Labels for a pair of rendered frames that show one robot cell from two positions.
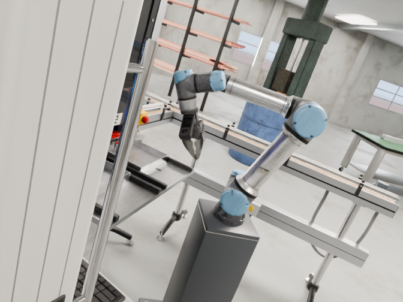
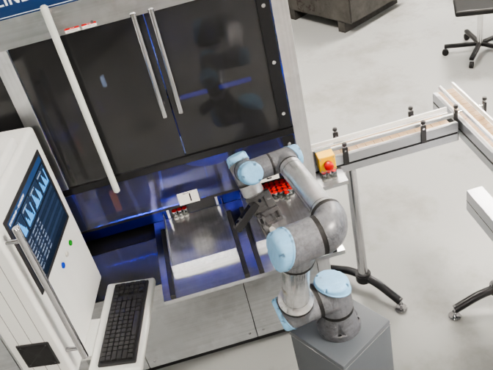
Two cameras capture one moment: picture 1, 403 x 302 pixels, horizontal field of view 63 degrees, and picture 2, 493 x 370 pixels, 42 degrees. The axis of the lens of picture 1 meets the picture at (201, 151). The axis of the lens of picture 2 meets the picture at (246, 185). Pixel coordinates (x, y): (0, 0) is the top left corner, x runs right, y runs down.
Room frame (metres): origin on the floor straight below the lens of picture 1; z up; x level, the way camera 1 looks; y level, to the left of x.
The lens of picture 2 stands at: (0.68, -1.54, 2.54)
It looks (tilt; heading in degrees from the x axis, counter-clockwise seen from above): 36 degrees down; 70
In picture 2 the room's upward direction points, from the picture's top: 14 degrees counter-clockwise
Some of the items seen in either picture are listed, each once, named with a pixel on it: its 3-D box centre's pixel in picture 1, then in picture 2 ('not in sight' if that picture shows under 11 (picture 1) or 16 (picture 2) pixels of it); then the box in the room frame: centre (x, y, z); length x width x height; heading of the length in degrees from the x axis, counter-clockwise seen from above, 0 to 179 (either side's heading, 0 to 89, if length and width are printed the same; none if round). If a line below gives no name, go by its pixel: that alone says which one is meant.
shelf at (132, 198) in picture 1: (114, 169); (243, 237); (1.28, 0.33, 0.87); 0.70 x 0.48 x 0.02; 164
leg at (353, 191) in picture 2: not in sight; (357, 226); (1.91, 0.49, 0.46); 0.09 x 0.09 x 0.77; 74
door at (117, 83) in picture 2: not in sight; (103, 106); (0.98, 0.60, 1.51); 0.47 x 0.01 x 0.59; 164
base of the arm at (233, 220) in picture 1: (231, 207); (337, 315); (1.36, -0.21, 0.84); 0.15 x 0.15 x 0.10
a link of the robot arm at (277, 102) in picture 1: (262, 97); (310, 191); (1.36, -0.17, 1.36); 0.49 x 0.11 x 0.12; 82
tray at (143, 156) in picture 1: (125, 150); (278, 210); (1.46, 0.35, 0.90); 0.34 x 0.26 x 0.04; 74
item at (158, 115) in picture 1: (141, 114); (379, 139); (2.05, 0.45, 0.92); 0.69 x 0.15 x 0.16; 164
